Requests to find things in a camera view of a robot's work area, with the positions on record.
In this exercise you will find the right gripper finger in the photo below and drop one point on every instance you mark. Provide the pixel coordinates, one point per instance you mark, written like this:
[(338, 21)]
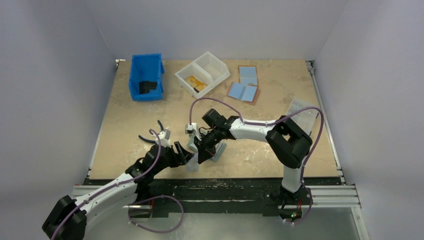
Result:
[(205, 154), (199, 145)]

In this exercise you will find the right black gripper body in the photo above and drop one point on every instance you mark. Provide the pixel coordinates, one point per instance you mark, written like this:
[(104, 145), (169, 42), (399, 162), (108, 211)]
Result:
[(204, 146)]

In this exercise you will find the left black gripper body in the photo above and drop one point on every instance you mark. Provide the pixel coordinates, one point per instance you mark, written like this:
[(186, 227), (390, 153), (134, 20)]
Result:
[(170, 159)]

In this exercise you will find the credit card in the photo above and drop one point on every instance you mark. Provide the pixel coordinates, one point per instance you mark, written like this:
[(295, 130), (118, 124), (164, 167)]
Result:
[(193, 165)]

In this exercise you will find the green card holder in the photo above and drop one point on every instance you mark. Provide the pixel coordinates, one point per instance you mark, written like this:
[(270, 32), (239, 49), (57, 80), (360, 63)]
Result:
[(219, 149)]

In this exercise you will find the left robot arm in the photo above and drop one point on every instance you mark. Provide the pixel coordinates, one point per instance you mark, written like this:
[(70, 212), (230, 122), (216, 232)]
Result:
[(71, 218)]

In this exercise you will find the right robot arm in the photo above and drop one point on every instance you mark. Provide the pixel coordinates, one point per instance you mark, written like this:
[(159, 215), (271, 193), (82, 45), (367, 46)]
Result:
[(290, 143)]

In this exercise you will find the open blue brown wallet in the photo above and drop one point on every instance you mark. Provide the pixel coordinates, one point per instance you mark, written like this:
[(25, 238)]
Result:
[(247, 88)]

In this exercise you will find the white divided tray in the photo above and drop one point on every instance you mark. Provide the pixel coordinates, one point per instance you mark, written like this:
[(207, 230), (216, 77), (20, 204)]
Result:
[(208, 69)]

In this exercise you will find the black block in bin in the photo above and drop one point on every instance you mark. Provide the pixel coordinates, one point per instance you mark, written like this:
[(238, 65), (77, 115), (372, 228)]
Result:
[(146, 87)]

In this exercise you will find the blue plastic bin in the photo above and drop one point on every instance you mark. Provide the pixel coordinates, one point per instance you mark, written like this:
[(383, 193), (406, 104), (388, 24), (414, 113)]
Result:
[(146, 67)]

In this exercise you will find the clear plastic organizer box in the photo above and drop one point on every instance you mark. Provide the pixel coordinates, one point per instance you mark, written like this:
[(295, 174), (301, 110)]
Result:
[(305, 119)]

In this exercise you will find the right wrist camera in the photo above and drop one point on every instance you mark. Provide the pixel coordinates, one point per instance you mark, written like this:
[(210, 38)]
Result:
[(192, 129)]

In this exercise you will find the blue handled pliers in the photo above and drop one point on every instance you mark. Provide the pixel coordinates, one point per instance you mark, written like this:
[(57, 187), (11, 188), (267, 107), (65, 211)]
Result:
[(150, 141)]

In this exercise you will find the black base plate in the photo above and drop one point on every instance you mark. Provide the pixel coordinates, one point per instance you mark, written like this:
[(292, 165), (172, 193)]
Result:
[(261, 196)]

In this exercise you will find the aluminium rail frame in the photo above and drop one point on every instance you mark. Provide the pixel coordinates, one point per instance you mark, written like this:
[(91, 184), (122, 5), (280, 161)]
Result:
[(331, 192)]

